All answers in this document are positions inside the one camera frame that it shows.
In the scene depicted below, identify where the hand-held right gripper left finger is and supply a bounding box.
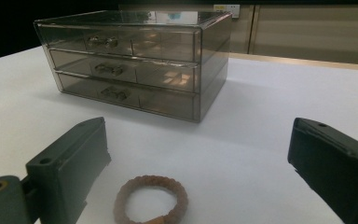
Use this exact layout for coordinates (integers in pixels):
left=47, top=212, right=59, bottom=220
left=20, top=117, right=112, bottom=224

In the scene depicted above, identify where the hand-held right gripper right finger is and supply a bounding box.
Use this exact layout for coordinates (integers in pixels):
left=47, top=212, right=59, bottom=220
left=287, top=117, right=358, bottom=224

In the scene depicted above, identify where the brown braided bracelet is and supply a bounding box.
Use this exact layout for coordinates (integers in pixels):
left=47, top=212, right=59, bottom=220
left=113, top=175, right=189, bottom=224

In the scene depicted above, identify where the smoky transparent drawer organizer case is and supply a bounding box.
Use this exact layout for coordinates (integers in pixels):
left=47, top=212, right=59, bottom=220
left=33, top=9, right=233, bottom=123

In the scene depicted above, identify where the white table sheet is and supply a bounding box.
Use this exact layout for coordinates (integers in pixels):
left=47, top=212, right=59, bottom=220
left=0, top=46, right=358, bottom=224

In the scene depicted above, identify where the beige cabinet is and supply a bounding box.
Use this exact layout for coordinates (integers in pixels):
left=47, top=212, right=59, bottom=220
left=117, top=3, right=358, bottom=71

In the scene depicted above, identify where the white wall socket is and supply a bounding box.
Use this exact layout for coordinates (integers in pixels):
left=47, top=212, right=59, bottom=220
left=213, top=4, right=241, bottom=19

